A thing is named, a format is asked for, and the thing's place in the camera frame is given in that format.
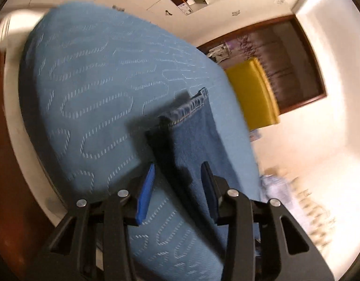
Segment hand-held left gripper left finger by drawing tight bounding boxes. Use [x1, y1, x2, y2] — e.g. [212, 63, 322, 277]
[26, 163, 156, 281]

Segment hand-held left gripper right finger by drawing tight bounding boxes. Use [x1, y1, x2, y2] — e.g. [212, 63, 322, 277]
[200, 161, 335, 281]

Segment blue denim pants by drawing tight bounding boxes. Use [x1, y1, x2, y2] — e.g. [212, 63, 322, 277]
[145, 87, 261, 267]

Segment grey star-print duvet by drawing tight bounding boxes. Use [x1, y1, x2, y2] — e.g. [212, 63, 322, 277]
[259, 174, 301, 212]

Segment yellow chair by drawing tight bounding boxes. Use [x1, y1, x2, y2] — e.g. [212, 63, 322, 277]
[225, 57, 280, 132]

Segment cream tufted headboard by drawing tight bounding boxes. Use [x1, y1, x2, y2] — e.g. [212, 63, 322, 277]
[294, 180, 339, 248]

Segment bed with blue quilted cover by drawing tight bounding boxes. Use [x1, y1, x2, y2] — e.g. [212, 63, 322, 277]
[0, 1, 263, 281]

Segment white ornate stand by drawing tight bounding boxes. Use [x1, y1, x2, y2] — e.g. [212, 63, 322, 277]
[207, 42, 232, 64]

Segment patterned lace curtain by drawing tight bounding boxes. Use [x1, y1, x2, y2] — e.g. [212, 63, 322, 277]
[206, 20, 318, 115]

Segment white labelled box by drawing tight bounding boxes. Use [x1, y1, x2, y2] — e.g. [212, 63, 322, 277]
[178, 0, 198, 15]

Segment dark wooden door frame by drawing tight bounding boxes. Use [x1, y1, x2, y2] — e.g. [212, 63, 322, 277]
[196, 15, 327, 116]

